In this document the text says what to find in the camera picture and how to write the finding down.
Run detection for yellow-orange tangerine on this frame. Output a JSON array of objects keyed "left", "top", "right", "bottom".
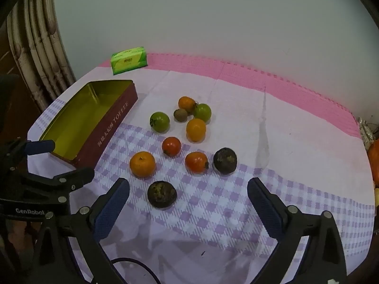
[{"left": 186, "top": 118, "right": 207, "bottom": 142}]

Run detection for pink foam mat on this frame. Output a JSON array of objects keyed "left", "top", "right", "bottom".
[{"left": 99, "top": 53, "right": 360, "bottom": 138}]

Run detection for crumpled clear plastic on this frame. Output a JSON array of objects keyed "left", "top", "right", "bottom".
[{"left": 358, "top": 117, "right": 375, "bottom": 148}]

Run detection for black cable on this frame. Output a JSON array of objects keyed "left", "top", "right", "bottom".
[{"left": 111, "top": 257, "right": 162, "bottom": 284}]

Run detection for gold metal tray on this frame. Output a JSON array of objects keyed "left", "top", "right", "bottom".
[{"left": 38, "top": 80, "right": 138, "bottom": 169}]

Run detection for large orange tangerine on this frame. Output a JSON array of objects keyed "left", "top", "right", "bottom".
[{"left": 129, "top": 151, "right": 156, "bottom": 179}]

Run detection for green tissue pack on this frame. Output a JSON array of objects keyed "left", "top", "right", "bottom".
[{"left": 110, "top": 47, "right": 148, "bottom": 75}]

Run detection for purple checked tablecloth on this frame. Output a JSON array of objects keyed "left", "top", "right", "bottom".
[{"left": 27, "top": 65, "right": 376, "bottom": 284}]

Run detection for bamboo poles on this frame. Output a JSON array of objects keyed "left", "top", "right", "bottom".
[{"left": 6, "top": 0, "right": 77, "bottom": 113}]

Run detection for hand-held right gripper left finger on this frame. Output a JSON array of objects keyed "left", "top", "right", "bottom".
[{"left": 30, "top": 178, "right": 131, "bottom": 284}]

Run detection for brown wooden cabinet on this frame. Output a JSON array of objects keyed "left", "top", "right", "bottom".
[{"left": 0, "top": 27, "right": 42, "bottom": 119}]

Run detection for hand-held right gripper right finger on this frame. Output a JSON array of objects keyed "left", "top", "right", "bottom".
[{"left": 248, "top": 177, "right": 347, "bottom": 284}]

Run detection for brown kiwi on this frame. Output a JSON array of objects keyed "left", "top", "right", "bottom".
[{"left": 173, "top": 108, "right": 189, "bottom": 122}]

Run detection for green tomato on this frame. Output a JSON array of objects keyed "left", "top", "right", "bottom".
[
  {"left": 193, "top": 103, "right": 212, "bottom": 123},
  {"left": 149, "top": 111, "right": 171, "bottom": 133}
]

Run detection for small orange tangerine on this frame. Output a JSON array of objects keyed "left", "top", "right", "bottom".
[{"left": 178, "top": 96, "right": 197, "bottom": 112}]

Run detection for red tomato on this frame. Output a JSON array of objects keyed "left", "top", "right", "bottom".
[
  {"left": 162, "top": 137, "right": 182, "bottom": 157},
  {"left": 185, "top": 152, "right": 209, "bottom": 173}
]

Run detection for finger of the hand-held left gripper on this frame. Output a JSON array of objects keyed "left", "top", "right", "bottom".
[
  {"left": 0, "top": 138, "right": 56, "bottom": 172},
  {"left": 12, "top": 167, "right": 95, "bottom": 203}
]

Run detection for dark passion fruit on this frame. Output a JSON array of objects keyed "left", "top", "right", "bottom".
[
  {"left": 213, "top": 147, "right": 238, "bottom": 173},
  {"left": 147, "top": 180, "right": 178, "bottom": 209}
]

